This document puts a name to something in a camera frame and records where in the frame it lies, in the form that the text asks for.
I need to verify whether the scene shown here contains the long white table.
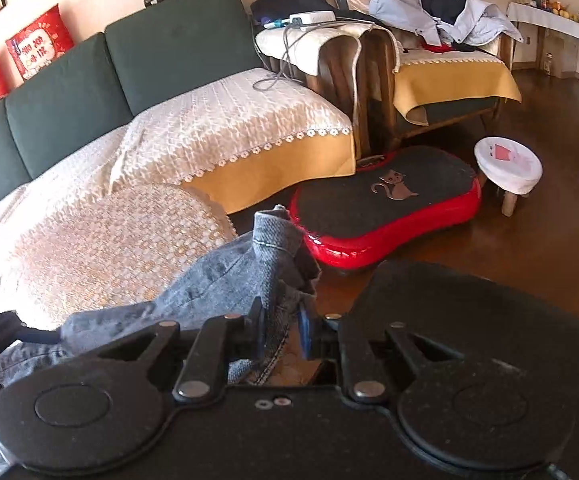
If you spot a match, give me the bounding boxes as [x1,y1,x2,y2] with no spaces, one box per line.
[507,2,579,93]

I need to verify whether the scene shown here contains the green sofa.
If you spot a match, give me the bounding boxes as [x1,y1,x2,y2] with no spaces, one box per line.
[0,0,367,271]

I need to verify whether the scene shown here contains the light blue garment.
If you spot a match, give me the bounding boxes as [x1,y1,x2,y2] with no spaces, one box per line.
[369,0,523,46]

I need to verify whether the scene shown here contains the navy garment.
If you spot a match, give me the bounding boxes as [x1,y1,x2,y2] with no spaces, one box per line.
[419,0,470,26]

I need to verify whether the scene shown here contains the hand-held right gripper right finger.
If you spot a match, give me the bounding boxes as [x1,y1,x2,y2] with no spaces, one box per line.
[297,305,465,406]

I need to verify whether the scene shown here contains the row of small ornaments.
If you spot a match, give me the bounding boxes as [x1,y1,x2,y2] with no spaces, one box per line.
[519,0,579,31]

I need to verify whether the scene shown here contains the wooden armchair yellow cover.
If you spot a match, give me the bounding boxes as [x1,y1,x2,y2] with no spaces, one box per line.
[279,0,523,146]

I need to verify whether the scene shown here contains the blue denim jeans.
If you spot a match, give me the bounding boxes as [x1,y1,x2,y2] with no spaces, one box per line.
[0,206,323,480]

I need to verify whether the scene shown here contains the black cloth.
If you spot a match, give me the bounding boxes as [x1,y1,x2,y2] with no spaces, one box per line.
[250,0,340,26]

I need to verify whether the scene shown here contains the small white stool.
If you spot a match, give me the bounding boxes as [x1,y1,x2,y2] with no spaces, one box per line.
[473,136,543,217]

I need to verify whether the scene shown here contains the red black fitness plate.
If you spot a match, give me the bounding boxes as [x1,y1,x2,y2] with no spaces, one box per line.
[289,145,483,276]

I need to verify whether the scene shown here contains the grey cable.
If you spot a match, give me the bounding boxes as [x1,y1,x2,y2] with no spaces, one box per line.
[253,22,320,92]

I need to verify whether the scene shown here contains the cream lace sofa cover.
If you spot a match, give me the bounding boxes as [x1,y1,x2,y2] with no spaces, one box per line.
[0,67,357,281]

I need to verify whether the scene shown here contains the white box device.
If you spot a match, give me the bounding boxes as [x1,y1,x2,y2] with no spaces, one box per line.
[289,10,337,26]

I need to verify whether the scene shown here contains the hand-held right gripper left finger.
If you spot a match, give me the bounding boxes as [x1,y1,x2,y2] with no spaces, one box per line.
[96,297,266,405]

